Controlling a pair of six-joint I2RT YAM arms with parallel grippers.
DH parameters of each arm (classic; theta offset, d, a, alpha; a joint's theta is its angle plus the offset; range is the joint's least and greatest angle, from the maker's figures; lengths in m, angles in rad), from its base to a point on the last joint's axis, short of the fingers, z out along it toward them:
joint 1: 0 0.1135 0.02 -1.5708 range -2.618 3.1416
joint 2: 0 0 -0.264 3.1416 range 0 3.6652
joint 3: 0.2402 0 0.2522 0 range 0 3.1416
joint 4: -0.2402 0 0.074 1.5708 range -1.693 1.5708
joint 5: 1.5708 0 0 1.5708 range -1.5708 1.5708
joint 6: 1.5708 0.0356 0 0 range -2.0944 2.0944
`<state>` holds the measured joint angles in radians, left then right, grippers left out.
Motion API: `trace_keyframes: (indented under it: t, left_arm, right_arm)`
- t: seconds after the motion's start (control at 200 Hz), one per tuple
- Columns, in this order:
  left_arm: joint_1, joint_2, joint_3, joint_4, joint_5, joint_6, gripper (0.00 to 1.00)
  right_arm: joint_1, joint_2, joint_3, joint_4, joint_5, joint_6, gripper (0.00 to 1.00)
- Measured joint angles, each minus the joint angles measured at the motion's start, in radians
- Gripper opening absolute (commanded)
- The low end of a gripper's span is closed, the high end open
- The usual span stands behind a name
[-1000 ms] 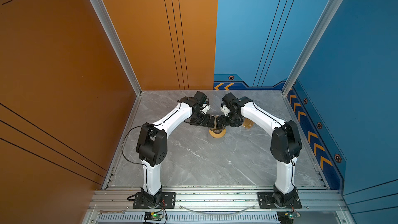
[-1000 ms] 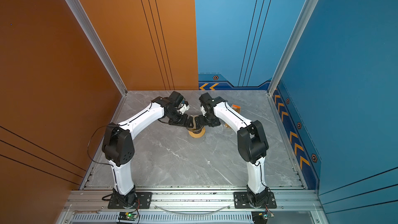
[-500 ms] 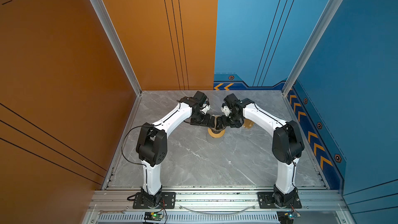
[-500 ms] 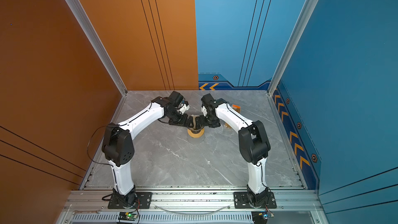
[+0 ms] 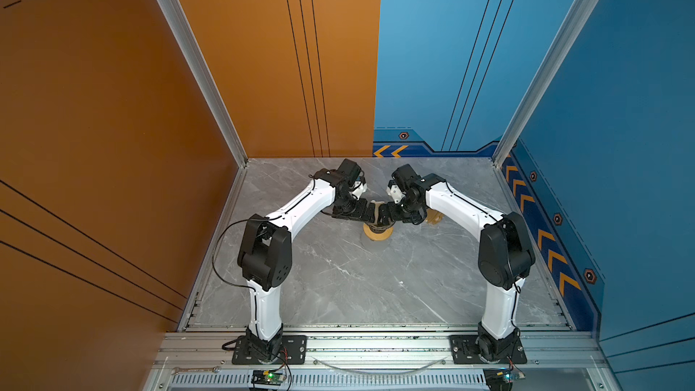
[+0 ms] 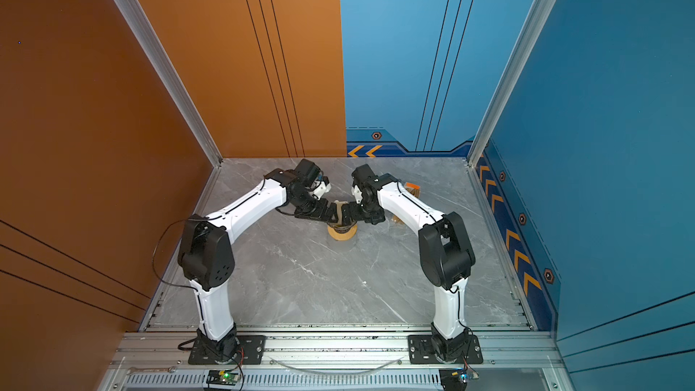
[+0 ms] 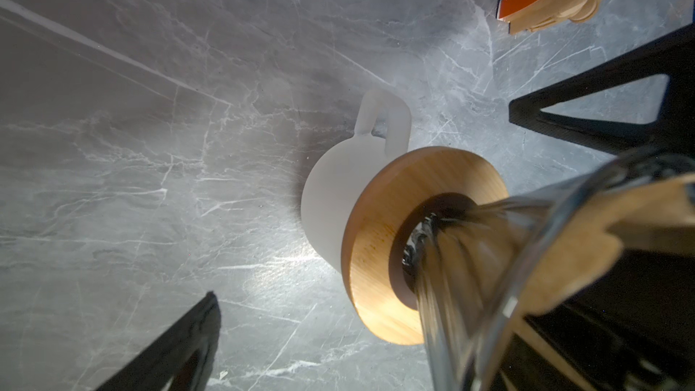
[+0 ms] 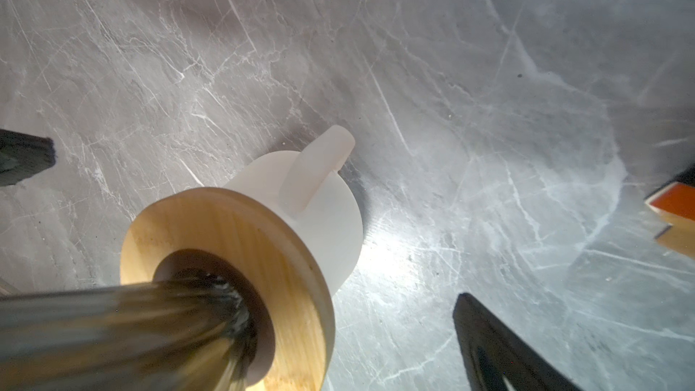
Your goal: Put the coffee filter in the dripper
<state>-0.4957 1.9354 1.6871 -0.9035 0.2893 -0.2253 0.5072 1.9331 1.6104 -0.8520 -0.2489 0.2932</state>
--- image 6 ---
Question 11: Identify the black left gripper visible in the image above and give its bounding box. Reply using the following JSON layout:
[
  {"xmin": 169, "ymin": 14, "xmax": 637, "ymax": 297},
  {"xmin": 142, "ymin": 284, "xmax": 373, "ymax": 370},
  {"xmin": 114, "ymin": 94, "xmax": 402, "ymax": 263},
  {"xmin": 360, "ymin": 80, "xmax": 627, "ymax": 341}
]
[{"xmin": 291, "ymin": 192, "xmax": 340, "ymax": 223}]

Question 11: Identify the wooden ring dripper stand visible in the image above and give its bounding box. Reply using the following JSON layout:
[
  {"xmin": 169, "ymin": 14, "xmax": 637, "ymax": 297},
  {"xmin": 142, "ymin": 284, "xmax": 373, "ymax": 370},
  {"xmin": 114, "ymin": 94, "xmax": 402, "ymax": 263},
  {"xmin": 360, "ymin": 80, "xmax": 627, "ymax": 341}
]
[{"xmin": 328, "ymin": 224, "xmax": 358, "ymax": 242}]

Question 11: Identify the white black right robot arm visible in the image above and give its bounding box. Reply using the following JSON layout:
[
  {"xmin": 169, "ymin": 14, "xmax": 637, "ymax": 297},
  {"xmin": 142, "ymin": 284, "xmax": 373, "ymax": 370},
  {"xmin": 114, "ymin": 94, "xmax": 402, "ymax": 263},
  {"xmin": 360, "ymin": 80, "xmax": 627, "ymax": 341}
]
[{"xmin": 350, "ymin": 165, "xmax": 476, "ymax": 362}]

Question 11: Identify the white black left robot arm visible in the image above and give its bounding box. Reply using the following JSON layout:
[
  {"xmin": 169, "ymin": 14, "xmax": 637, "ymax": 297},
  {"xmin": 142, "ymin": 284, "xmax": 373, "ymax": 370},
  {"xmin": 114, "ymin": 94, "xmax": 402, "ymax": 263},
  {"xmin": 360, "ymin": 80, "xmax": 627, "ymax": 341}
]
[{"xmin": 177, "ymin": 159, "xmax": 330, "ymax": 362}]

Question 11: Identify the green circuit board right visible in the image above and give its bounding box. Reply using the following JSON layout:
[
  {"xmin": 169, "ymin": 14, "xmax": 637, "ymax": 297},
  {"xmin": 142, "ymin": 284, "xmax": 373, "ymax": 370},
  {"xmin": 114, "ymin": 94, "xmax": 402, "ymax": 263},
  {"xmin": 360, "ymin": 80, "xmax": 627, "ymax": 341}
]
[{"xmin": 439, "ymin": 369, "xmax": 480, "ymax": 391}]

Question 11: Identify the green circuit board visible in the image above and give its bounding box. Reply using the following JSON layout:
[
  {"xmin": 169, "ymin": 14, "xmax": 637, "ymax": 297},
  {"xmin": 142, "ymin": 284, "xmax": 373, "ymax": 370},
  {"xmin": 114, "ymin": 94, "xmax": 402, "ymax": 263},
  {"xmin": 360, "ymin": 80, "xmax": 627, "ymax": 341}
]
[
  {"xmin": 206, "ymin": 369, "xmax": 245, "ymax": 390},
  {"xmin": 439, "ymin": 369, "xmax": 480, "ymax": 391}
]

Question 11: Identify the green circuit board left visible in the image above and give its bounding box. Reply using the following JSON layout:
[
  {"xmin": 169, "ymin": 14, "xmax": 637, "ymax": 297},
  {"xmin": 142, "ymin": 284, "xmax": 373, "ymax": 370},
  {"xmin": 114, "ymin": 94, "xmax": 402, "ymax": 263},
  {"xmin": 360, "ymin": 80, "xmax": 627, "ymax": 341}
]
[{"xmin": 206, "ymin": 369, "xmax": 245, "ymax": 390}]

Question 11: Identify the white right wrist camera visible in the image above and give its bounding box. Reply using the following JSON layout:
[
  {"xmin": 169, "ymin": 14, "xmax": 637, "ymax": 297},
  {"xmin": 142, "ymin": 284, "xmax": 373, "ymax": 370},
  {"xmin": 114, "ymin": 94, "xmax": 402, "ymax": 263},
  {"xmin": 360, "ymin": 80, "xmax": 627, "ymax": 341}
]
[{"xmin": 352, "ymin": 185, "xmax": 364, "ymax": 205}]

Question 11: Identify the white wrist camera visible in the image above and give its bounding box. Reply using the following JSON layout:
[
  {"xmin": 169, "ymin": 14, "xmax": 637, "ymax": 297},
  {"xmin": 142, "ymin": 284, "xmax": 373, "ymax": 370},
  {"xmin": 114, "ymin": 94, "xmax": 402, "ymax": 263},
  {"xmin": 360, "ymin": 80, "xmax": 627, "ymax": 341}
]
[
  {"xmin": 311, "ymin": 177, "xmax": 332, "ymax": 199},
  {"xmin": 352, "ymin": 185, "xmax": 364, "ymax": 205}
]

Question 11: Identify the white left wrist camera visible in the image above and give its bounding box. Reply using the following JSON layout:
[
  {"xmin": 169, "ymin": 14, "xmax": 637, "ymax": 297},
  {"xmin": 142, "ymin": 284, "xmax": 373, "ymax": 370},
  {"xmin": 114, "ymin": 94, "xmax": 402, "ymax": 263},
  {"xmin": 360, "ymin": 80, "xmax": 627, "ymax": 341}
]
[{"xmin": 311, "ymin": 177, "xmax": 332, "ymax": 199}]

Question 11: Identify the aluminium front rail frame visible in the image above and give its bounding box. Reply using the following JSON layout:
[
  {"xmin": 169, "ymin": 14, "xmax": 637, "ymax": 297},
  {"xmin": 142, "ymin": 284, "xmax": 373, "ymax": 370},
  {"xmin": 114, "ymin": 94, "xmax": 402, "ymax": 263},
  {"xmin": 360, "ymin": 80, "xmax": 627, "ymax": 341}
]
[{"xmin": 100, "ymin": 325, "xmax": 572, "ymax": 390}]

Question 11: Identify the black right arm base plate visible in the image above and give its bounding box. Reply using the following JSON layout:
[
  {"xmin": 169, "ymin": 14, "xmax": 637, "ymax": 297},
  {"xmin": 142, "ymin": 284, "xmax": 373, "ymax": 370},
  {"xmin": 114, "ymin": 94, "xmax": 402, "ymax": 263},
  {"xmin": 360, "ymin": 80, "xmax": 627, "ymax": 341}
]
[{"xmin": 407, "ymin": 333, "xmax": 484, "ymax": 365}]

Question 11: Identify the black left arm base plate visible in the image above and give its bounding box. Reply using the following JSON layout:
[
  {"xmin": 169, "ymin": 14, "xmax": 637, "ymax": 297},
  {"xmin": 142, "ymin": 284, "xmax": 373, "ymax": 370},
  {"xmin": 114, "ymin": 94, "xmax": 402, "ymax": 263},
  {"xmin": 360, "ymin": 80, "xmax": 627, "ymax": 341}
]
[{"xmin": 188, "ymin": 333, "xmax": 266, "ymax": 367}]

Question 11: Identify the clear cable loop on rail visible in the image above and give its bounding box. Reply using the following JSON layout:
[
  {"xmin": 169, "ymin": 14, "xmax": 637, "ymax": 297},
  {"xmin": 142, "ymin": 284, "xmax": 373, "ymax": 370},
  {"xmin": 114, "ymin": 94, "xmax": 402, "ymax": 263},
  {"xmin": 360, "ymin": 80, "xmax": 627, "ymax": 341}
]
[{"xmin": 268, "ymin": 357, "xmax": 405, "ymax": 377}]

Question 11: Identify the aluminium right corner post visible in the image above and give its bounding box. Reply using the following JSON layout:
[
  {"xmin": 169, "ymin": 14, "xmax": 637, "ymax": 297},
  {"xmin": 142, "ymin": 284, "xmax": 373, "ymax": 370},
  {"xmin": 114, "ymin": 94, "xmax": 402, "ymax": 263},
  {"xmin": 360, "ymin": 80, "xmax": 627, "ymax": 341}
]
[{"xmin": 466, "ymin": 0, "xmax": 557, "ymax": 168}]

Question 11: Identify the aluminium corner post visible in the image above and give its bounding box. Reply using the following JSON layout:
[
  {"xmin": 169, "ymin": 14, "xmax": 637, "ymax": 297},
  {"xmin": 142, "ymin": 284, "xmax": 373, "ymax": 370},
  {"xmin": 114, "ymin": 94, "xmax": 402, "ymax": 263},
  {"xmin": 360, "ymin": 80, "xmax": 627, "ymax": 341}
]
[
  {"xmin": 113, "ymin": 0, "xmax": 223, "ymax": 168},
  {"xmin": 466, "ymin": 0, "xmax": 557, "ymax": 168}
]

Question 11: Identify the aluminium left corner post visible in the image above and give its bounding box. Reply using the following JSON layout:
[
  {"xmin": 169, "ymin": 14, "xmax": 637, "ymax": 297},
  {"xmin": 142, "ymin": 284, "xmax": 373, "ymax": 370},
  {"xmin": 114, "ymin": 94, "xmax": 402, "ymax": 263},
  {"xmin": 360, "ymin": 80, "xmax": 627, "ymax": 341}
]
[{"xmin": 113, "ymin": 0, "xmax": 223, "ymax": 168}]

